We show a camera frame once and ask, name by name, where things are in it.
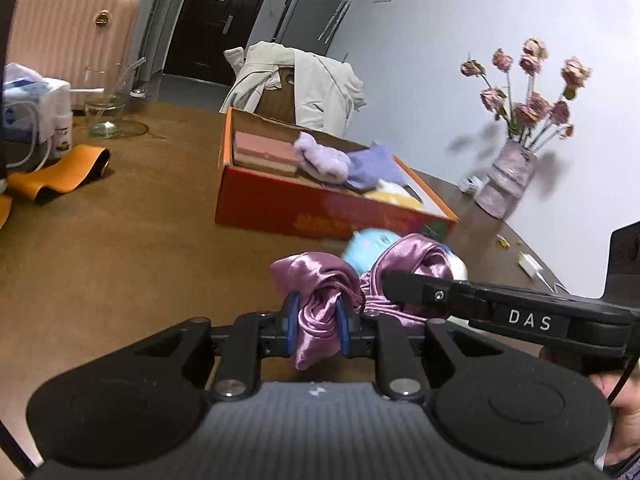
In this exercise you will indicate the small white spray bottle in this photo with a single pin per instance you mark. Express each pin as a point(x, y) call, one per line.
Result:
point(63, 132)

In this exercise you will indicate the yellow cloth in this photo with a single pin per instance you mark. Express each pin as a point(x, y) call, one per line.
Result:
point(390, 193)

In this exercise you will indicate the pale purple vase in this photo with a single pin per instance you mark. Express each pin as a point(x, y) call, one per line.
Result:
point(505, 180)

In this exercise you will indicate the small white box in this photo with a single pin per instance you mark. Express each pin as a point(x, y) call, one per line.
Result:
point(470, 185)

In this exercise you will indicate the white and blue plastic bag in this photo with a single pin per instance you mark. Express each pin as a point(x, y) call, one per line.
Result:
point(25, 90)

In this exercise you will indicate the clear glass cup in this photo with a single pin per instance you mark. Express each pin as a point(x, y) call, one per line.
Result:
point(105, 110)

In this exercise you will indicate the purple satin cloth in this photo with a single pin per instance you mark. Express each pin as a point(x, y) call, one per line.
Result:
point(320, 285)

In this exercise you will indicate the white charger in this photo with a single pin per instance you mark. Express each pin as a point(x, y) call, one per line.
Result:
point(529, 264)

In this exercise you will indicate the pink ribbed suitcase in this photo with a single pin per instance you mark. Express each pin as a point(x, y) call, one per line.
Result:
point(60, 30)

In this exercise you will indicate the grey interior door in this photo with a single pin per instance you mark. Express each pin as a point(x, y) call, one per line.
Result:
point(155, 20)

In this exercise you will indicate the grey refrigerator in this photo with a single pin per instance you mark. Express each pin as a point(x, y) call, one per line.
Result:
point(305, 15)

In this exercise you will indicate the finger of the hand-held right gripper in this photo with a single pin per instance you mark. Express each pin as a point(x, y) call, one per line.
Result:
point(420, 290)

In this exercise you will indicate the clear folded umbrella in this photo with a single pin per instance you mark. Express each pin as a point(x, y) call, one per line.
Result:
point(337, 15)

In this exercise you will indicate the fluffy lavender towel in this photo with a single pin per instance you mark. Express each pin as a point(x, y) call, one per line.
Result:
point(320, 160)

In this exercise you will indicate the person's right hand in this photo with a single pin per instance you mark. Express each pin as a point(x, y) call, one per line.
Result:
point(625, 425)

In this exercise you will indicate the dark entrance door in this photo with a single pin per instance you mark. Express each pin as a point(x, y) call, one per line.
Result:
point(200, 35)

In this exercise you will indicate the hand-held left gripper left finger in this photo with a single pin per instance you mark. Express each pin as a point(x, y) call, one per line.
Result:
point(291, 325)

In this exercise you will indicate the red cardboard box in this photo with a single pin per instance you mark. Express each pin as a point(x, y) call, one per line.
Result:
point(260, 200)

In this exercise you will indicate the wooden chair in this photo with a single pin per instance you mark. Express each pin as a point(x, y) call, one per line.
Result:
point(280, 97)

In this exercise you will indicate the dried pink roses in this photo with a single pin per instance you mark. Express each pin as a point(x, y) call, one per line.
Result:
point(537, 105)

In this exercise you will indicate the beige coat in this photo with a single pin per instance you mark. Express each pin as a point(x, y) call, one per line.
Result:
point(320, 95)

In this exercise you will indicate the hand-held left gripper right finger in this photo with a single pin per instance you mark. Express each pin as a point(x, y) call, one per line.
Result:
point(343, 330)

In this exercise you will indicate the small yellow trinket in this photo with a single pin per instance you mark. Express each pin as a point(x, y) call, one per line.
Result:
point(502, 241)

